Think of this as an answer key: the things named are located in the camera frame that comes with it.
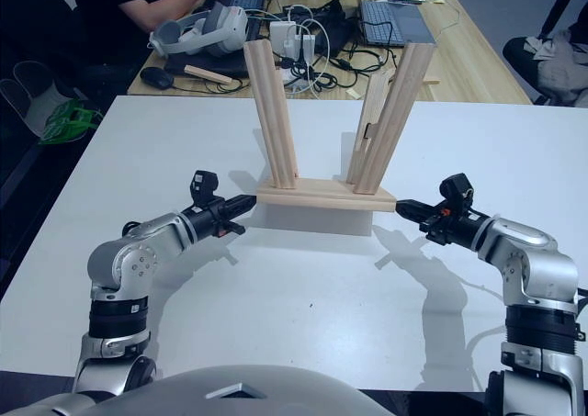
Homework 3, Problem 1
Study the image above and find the green plastic bag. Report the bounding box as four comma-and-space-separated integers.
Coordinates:
38, 97, 105, 147

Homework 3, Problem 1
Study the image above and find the grey open laptop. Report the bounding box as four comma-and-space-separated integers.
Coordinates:
355, 0, 437, 48

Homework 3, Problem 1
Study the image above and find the small white power adapter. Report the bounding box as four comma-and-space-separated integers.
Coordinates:
295, 33, 319, 60

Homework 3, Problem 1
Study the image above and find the wooden seat board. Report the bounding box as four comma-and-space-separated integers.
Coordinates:
254, 176, 398, 213

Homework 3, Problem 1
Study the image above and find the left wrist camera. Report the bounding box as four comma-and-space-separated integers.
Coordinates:
189, 170, 219, 206

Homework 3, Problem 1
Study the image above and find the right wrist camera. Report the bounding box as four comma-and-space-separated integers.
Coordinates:
438, 173, 475, 210

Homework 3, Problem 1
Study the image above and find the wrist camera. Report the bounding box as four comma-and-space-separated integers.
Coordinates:
438, 173, 475, 210
189, 170, 219, 206

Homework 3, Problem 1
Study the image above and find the black pouch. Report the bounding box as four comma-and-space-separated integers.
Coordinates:
164, 51, 250, 80

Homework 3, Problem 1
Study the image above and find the white grey headset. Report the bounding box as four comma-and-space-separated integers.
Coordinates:
147, 2, 250, 60

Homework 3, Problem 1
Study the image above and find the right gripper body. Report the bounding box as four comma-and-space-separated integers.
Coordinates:
419, 201, 490, 251

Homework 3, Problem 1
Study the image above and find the black computer mouse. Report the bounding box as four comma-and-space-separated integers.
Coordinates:
139, 66, 175, 91

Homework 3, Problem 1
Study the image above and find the wooden leg with slot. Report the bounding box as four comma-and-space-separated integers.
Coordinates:
345, 71, 392, 186

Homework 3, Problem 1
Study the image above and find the wooden bar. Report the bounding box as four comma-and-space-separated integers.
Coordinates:
183, 63, 233, 86

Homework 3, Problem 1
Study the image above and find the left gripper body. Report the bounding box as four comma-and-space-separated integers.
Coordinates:
182, 197, 246, 243

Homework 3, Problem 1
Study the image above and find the person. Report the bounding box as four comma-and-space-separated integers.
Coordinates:
71, 0, 222, 71
502, 15, 588, 108

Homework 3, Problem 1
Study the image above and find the white power strip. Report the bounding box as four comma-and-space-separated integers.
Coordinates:
275, 65, 319, 94

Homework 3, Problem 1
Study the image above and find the robot body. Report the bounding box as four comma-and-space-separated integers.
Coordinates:
0, 365, 406, 416

